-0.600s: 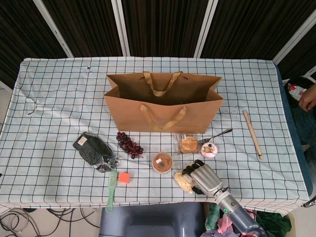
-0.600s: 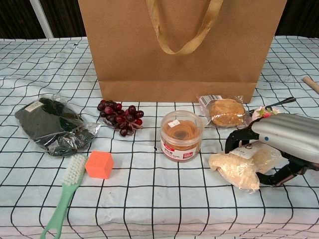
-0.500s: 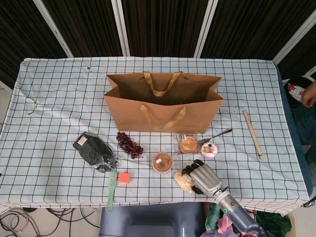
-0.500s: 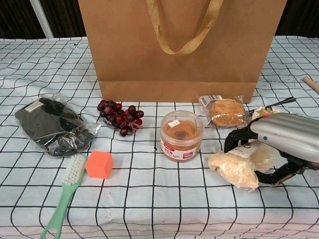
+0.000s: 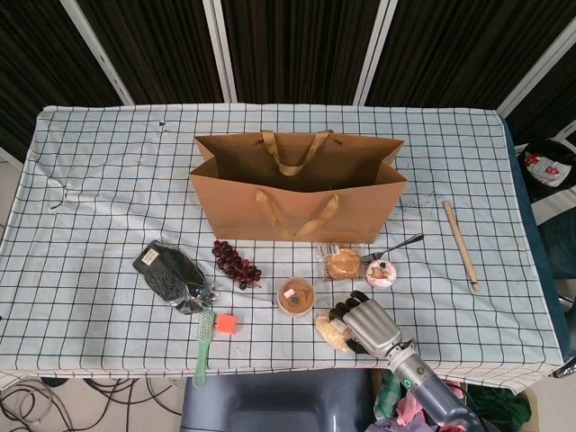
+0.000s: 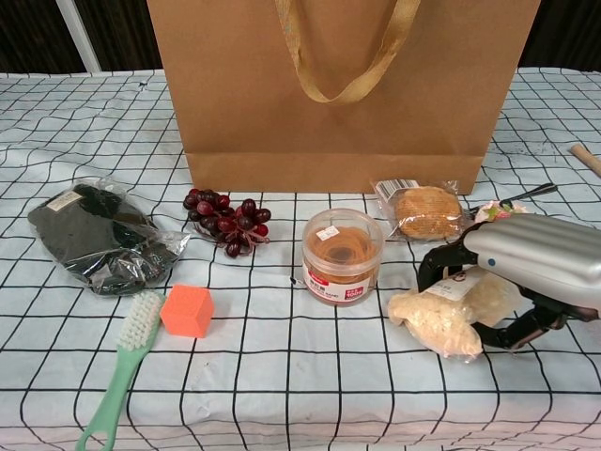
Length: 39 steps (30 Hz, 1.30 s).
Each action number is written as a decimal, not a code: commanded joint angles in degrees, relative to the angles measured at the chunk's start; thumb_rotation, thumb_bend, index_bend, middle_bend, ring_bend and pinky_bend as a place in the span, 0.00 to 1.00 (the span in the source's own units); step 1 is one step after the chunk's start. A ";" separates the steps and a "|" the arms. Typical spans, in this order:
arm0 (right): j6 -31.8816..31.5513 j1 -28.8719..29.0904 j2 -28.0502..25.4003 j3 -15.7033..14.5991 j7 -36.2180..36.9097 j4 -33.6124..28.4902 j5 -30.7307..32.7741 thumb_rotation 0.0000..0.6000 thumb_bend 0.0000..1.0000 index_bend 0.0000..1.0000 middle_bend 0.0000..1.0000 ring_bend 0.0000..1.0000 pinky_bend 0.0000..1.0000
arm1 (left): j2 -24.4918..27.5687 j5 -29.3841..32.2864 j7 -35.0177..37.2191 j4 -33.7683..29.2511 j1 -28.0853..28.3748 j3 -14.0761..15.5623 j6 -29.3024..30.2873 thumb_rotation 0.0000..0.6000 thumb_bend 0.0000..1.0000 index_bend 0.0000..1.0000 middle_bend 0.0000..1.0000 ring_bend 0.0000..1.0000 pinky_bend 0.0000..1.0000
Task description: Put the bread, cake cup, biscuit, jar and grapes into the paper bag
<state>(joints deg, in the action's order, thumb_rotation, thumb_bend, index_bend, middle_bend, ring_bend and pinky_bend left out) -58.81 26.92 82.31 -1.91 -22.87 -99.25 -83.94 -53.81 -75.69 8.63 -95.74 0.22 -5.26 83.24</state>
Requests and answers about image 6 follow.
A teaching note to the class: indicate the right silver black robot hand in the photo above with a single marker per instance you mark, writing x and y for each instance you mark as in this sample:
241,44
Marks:
526,253

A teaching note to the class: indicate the wooden stick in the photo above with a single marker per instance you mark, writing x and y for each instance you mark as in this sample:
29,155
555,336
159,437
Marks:
589,162

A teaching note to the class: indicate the clear jar of rubber bands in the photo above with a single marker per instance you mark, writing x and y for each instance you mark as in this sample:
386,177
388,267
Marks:
343,263

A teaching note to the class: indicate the dark red grape bunch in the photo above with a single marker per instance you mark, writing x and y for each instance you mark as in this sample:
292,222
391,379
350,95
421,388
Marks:
235,223

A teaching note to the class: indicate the white partition frame post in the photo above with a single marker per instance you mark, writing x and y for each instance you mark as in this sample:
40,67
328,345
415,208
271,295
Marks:
82,37

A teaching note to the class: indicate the white black-checked tablecloth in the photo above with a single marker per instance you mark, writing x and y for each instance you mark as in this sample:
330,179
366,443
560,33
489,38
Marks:
300,376

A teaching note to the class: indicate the bag of white flakes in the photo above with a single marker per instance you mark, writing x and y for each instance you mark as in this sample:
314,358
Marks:
436,315

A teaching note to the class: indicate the green white-bristle brush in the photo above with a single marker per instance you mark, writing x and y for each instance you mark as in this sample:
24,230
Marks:
127,357

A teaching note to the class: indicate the pink strawberry cake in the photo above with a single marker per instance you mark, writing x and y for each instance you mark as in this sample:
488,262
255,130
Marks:
488,213

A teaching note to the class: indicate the black item in clear packet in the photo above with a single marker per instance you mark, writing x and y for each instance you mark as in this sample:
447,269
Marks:
84,225

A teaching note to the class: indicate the round cookie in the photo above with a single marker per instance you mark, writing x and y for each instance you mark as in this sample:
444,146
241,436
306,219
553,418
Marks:
427,209

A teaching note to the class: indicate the orange cube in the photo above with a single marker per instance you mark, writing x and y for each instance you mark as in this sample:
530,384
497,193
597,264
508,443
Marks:
185,312

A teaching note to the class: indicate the brown paper shopping bag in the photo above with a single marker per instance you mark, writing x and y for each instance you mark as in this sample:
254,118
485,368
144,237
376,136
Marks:
328,141

